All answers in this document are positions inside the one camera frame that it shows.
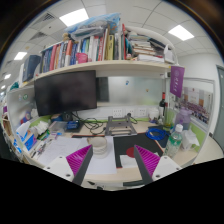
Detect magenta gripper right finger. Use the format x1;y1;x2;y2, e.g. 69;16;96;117
134;145;160;185

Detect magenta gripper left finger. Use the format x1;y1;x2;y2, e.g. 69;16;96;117
66;145;93;185

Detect clear plastic water bottle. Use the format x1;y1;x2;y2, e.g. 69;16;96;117
164;124;183;158

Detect purple transparent water jug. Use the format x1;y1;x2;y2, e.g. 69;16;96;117
175;107;192;130

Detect red round coaster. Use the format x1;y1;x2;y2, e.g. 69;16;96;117
126;147;134;158

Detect white paper sheets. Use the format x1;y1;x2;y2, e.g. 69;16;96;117
38;136;117;174

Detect black desk mat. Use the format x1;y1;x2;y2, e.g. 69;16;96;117
113;133;168;168

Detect blue small box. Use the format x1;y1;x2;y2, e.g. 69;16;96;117
66;120;80;130

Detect white crumpled tissue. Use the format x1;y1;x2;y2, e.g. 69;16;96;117
181;129;199;151

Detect grey metal laptop stand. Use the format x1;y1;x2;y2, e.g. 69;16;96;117
105;115;137;136

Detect green cup with straws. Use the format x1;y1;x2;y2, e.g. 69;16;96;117
163;107;174;131

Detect white power outlet strip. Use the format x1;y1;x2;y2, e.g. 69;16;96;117
112;107;147;118

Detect tissue box with tissues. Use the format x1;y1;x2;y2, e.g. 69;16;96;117
16;121;37;152

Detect dark wine bottle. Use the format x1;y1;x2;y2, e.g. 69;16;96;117
159;92;165;118

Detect black computer monitor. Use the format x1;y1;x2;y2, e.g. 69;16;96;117
34;70;97;116

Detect purple hanging banner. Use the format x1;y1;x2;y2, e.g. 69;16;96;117
170;66;185;97

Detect dark blue bag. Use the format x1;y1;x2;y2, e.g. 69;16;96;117
22;55;41;82

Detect stack of flat books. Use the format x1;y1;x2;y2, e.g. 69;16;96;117
126;31;165;63

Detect row of upright books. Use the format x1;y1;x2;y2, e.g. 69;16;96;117
40;29;127;73

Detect blue plastic bag on books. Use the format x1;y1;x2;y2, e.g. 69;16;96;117
65;13;120;39

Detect blue coiled cable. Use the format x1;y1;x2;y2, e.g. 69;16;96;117
145;127;167;141

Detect white wall shelf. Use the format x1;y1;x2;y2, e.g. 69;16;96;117
22;60;171;87

